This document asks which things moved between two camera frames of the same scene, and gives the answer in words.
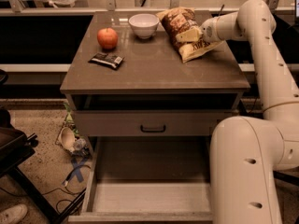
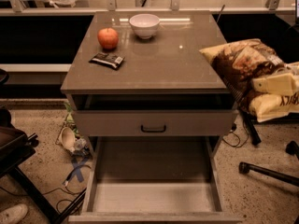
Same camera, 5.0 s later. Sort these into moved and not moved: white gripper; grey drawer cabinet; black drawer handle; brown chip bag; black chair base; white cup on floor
Moved: brown chip bag; white gripper
Not moved: black drawer handle; white cup on floor; black chair base; grey drawer cabinet
